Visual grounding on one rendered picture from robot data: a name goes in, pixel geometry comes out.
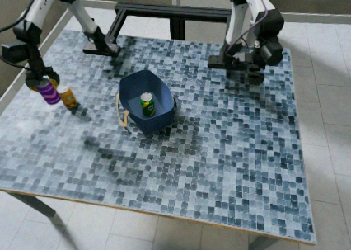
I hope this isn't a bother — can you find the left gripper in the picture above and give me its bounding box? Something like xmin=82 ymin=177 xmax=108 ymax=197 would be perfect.
xmin=247 ymin=49 xmax=267 ymax=87

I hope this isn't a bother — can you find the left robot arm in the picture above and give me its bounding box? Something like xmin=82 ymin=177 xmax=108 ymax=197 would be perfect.
xmin=208 ymin=0 xmax=284 ymax=68

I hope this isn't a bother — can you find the green drink can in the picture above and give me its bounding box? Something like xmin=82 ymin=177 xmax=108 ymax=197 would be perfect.
xmin=140 ymin=93 xmax=155 ymax=116

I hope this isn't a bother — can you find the yellow striped drink can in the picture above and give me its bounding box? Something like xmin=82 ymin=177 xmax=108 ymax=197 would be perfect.
xmin=57 ymin=85 xmax=77 ymax=108

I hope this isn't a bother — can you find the purple drink can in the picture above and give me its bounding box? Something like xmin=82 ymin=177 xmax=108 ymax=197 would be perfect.
xmin=36 ymin=78 xmax=61 ymax=105

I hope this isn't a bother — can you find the blue canvas tote bag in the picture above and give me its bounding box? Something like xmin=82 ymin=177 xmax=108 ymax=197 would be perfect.
xmin=117 ymin=69 xmax=177 ymax=135

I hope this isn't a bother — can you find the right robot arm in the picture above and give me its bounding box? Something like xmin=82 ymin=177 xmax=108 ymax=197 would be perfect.
xmin=1 ymin=0 xmax=119 ymax=87

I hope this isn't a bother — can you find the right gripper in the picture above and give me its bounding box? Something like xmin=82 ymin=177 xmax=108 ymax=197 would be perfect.
xmin=26 ymin=57 xmax=60 ymax=92

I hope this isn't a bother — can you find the dark blue bag floor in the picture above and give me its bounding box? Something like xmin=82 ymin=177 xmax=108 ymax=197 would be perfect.
xmin=127 ymin=91 xmax=165 ymax=120

